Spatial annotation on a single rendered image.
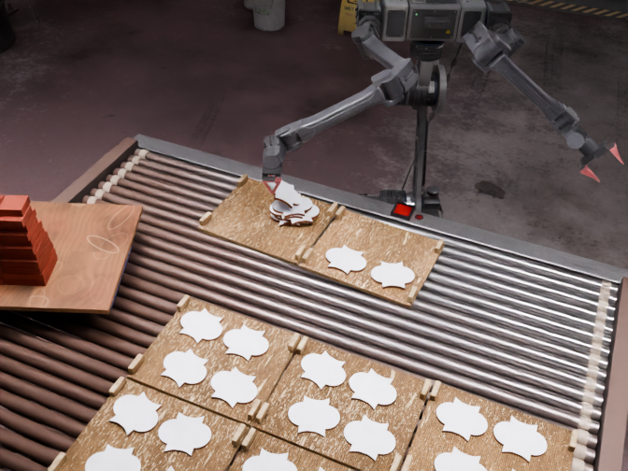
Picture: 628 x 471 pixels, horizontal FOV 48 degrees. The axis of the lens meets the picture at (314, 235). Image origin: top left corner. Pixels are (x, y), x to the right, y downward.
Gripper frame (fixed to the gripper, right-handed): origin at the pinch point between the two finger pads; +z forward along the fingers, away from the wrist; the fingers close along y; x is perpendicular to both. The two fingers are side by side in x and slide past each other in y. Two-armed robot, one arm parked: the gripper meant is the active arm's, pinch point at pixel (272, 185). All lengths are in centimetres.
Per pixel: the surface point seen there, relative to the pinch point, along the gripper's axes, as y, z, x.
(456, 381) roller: -73, 16, -59
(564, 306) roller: -41, 17, -99
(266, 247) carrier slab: -17.9, 13.9, 1.4
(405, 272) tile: -30, 13, -47
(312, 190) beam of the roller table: 18.6, 16.1, -14.4
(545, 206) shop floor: 127, 108, -154
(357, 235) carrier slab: -10.5, 14.1, -31.0
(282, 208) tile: -3.4, 7.9, -3.6
